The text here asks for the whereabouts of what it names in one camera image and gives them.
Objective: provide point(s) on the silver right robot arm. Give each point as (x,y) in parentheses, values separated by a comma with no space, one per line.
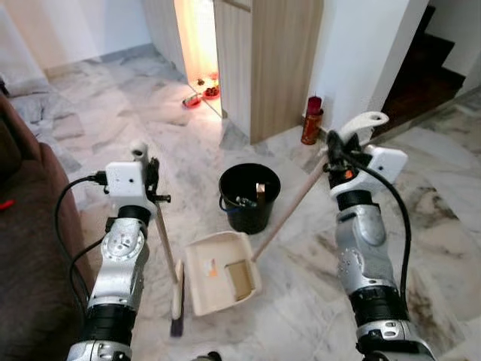
(368,256)

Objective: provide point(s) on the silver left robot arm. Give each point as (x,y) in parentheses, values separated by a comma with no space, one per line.
(120,263)

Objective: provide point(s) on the dark wooden stairs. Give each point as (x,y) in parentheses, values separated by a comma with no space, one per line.
(421,75)

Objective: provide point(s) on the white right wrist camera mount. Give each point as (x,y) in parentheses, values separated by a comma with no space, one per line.
(387,162)

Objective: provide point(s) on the dark brown sofa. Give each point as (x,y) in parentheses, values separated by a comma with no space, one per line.
(30,248)

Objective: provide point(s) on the black plastic bucket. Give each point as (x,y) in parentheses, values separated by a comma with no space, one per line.
(252,218)

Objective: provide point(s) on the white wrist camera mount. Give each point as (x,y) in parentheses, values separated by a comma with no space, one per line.
(124,180)
(387,162)

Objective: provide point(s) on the brown cardboard scrap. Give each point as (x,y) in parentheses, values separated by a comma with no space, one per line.
(240,280)

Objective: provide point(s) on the black robot foot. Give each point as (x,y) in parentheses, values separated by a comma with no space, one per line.
(206,356)

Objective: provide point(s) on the small red object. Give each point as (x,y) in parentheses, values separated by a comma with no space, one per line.
(6,204)

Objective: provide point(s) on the small orange scrap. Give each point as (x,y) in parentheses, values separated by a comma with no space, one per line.
(213,268)

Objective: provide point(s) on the red pet bowl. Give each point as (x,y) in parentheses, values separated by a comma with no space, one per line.
(192,102)
(212,92)

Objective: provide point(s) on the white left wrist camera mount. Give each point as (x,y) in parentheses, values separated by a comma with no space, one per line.
(124,180)

